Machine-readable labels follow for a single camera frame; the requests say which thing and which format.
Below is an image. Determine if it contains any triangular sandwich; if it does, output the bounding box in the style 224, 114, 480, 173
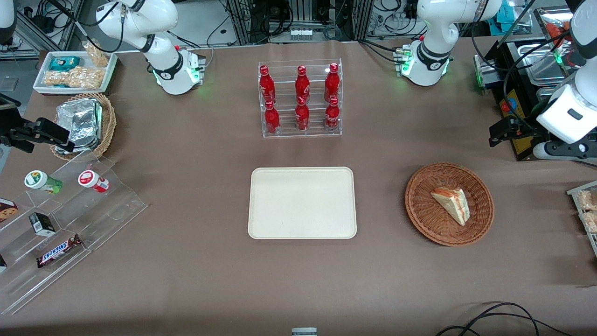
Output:
430, 187, 471, 227

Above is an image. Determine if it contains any metal wire rack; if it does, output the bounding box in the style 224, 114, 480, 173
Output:
566, 181, 597, 258

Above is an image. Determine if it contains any teal snack packet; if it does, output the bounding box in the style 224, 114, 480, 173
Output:
49, 56, 81, 72

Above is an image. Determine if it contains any tan wicker basket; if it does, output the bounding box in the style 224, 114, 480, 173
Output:
49, 92, 117, 161

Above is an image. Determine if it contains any steel tray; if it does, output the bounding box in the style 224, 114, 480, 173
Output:
517, 43, 576, 87

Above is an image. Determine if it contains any clear bag of peanuts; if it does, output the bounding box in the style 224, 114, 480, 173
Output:
68, 66, 107, 90
83, 41, 111, 67
43, 70, 70, 88

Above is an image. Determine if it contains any white rectangular snack tray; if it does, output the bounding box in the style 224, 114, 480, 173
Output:
33, 50, 118, 95

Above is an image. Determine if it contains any brown wicker basket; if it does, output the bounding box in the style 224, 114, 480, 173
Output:
404, 162, 495, 247

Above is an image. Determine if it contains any teal cardboard box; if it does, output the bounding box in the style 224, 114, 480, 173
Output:
495, 0, 514, 25

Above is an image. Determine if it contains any cream plastic tray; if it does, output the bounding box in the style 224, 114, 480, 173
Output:
248, 167, 358, 240

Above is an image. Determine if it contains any foil wrapped package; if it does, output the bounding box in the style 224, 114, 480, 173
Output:
54, 106, 104, 155
56, 98, 100, 140

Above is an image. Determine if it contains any small black carton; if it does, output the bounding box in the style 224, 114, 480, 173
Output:
28, 212, 57, 237

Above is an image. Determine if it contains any cookie box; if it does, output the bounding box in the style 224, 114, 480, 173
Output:
0, 198, 20, 224

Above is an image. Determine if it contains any black floor cable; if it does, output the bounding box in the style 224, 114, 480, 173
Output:
436, 302, 575, 336

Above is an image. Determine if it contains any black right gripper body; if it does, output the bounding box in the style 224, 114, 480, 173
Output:
0, 93, 23, 137

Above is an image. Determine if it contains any clear acrylic stepped display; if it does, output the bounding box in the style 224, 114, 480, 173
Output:
0, 152, 148, 316

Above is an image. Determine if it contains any Snickers chocolate bar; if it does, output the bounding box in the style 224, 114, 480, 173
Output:
36, 234, 83, 269

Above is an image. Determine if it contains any red cola bottle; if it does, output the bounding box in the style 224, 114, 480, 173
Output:
259, 65, 276, 105
264, 101, 281, 135
295, 65, 311, 101
324, 96, 340, 132
295, 96, 310, 132
324, 63, 340, 100

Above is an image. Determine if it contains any black food warmer machine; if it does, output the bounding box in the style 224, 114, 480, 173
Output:
473, 7, 597, 162

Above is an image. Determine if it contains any clear acrylic bottle rack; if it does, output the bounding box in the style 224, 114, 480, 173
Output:
258, 58, 343, 139

